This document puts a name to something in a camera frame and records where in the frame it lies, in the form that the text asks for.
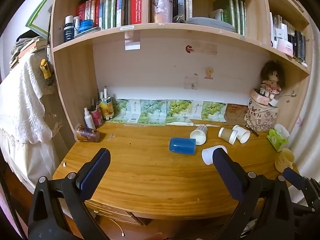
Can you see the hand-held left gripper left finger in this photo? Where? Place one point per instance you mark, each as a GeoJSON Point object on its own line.
{"type": "Point", "coordinates": [93, 173]}

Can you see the printed fabric bag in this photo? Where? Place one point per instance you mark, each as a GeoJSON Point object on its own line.
{"type": "Point", "coordinates": [262, 118]}

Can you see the grey book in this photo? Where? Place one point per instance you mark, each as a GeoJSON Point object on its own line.
{"type": "Point", "coordinates": [181, 1]}

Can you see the white printed paper cup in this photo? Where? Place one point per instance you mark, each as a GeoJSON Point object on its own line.
{"type": "Point", "coordinates": [242, 133]}

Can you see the grey oval pouch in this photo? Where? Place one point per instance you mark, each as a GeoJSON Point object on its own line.
{"type": "Point", "coordinates": [212, 24]}

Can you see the small white bottle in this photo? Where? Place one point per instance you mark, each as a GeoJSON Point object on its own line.
{"type": "Point", "coordinates": [76, 25]}

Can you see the row of mixed-colour books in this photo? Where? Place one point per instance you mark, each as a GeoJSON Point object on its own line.
{"type": "Point", "coordinates": [112, 10]}

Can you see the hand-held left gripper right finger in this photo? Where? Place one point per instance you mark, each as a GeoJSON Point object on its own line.
{"type": "Point", "coordinates": [228, 176]}

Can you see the wooden bookshelf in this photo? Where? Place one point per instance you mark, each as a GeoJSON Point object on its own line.
{"type": "Point", "coordinates": [175, 27]}

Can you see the small white box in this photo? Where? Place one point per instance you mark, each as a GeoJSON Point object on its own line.
{"type": "Point", "coordinates": [217, 14]}

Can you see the white lace cloth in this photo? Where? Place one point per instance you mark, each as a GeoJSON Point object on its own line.
{"type": "Point", "coordinates": [22, 100]}

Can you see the green leaf leaflet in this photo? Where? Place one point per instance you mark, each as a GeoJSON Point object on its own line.
{"type": "Point", "coordinates": [212, 110]}
{"type": "Point", "coordinates": [152, 112]}
{"type": "Point", "coordinates": [125, 110]}
{"type": "Point", "coordinates": [178, 112]}

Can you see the green tissue pack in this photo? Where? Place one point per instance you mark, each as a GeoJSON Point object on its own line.
{"type": "Point", "coordinates": [276, 138]}

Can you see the floral patterned tall box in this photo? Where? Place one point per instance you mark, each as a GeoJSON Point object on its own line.
{"type": "Point", "coordinates": [162, 2]}

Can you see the row of green books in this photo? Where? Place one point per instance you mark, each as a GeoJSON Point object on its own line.
{"type": "Point", "coordinates": [232, 12]}

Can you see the pale yellow cup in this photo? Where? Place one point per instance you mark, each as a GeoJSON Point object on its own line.
{"type": "Point", "coordinates": [283, 160]}

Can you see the clear plastic pocket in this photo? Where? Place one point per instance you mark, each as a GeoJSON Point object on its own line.
{"type": "Point", "coordinates": [191, 83]}

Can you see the brown paper cup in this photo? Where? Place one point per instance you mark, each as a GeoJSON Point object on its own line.
{"type": "Point", "coordinates": [227, 135]}

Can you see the white patterned paper cup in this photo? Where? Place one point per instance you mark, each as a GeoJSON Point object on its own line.
{"type": "Point", "coordinates": [199, 134]}

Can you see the white book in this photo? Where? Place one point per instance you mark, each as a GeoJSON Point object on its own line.
{"type": "Point", "coordinates": [188, 2]}

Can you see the blue plastic cup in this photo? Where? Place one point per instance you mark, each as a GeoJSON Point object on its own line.
{"type": "Point", "coordinates": [182, 146]}

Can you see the brown kraft paper bag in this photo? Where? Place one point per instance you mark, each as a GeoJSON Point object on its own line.
{"type": "Point", "coordinates": [235, 113]}

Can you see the brown-haired rag doll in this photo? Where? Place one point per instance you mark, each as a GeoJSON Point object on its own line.
{"type": "Point", "coordinates": [271, 80]}

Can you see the pink can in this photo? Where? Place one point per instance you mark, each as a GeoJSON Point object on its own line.
{"type": "Point", "coordinates": [97, 118]}

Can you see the green framed picture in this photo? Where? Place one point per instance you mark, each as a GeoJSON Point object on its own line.
{"type": "Point", "coordinates": [37, 17]}

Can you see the dark pen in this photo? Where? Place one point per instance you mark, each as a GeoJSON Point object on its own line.
{"type": "Point", "coordinates": [252, 131]}

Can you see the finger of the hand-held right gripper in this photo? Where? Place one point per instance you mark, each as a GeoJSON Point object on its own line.
{"type": "Point", "coordinates": [295, 178]}

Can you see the purple drink cup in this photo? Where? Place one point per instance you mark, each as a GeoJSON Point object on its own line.
{"type": "Point", "coordinates": [87, 134]}

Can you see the stack of old books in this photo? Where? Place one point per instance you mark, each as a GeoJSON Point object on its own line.
{"type": "Point", "coordinates": [25, 48]}

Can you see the white patterned curtain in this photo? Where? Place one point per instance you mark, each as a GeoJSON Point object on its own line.
{"type": "Point", "coordinates": [308, 110]}

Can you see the yellow toy figure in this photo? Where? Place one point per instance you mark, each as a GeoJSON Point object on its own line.
{"type": "Point", "coordinates": [45, 69]}

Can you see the row of dark books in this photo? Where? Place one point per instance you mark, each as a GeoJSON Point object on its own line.
{"type": "Point", "coordinates": [298, 45]}

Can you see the blue jar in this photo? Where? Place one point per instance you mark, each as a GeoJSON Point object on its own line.
{"type": "Point", "coordinates": [86, 25]}

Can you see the black book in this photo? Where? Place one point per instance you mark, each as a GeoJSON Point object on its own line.
{"type": "Point", "coordinates": [174, 1]}

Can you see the wooden desk drawer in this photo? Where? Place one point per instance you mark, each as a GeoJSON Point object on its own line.
{"type": "Point", "coordinates": [117, 215]}

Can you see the yellow pen holder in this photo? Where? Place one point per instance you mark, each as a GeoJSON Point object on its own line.
{"type": "Point", "coordinates": [107, 108]}

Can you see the pink round box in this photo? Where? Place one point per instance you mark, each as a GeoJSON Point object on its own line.
{"type": "Point", "coordinates": [258, 97]}

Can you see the dark bottle with white cap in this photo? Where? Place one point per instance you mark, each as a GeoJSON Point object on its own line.
{"type": "Point", "coordinates": [68, 31]}

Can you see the pink and white box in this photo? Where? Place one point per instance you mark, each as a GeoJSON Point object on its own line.
{"type": "Point", "coordinates": [285, 46]}

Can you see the white spray bottle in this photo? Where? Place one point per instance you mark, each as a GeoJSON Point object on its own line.
{"type": "Point", "coordinates": [89, 119]}

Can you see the plain white paper cup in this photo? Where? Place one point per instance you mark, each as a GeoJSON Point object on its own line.
{"type": "Point", "coordinates": [208, 155]}

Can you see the small bear sticker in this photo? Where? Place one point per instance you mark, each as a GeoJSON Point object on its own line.
{"type": "Point", "coordinates": [208, 73]}

